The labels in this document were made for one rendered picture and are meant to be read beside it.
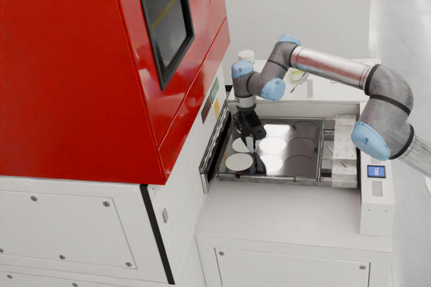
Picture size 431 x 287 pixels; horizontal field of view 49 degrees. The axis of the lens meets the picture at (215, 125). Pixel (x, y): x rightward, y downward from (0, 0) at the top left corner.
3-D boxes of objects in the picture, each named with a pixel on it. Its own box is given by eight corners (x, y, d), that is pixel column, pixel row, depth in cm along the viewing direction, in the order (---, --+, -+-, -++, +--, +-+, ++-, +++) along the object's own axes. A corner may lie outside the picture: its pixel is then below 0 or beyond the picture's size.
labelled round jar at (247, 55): (238, 76, 213) (236, 57, 208) (242, 68, 219) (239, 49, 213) (254, 75, 211) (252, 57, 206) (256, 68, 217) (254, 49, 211)
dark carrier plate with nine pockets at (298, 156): (218, 173, 172) (218, 172, 171) (236, 118, 198) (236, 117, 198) (315, 178, 163) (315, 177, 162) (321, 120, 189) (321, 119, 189)
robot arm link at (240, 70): (244, 72, 153) (224, 66, 159) (247, 101, 159) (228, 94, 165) (260, 62, 157) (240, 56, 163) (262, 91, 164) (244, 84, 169)
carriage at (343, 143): (331, 187, 164) (331, 180, 163) (335, 125, 193) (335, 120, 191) (356, 188, 162) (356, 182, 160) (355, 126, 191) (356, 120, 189)
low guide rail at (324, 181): (219, 180, 180) (217, 174, 178) (220, 177, 181) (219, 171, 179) (357, 188, 166) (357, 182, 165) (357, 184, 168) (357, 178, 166)
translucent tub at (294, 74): (292, 84, 201) (291, 70, 197) (288, 76, 207) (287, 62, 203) (310, 82, 201) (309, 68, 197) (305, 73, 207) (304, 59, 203)
